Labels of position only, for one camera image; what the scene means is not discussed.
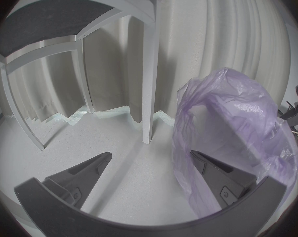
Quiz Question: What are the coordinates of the purple plastic bag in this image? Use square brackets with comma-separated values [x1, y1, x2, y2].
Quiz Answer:
[171, 68, 298, 218]

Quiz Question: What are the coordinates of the white curtain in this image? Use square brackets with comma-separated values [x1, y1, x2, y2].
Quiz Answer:
[201, 0, 292, 103]
[0, 0, 208, 124]

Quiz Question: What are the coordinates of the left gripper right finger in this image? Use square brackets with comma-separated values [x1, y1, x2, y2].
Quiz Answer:
[190, 150, 257, 210]

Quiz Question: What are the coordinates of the grey padded white chair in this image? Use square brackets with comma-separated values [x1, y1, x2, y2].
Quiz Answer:
[0, 0, 170, 151]

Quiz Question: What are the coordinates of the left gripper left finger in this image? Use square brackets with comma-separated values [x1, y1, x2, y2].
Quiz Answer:
[42, 152, 112, 211]

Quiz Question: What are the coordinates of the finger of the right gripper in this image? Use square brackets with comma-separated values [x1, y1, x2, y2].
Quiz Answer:
[278, 108, 298, 120]

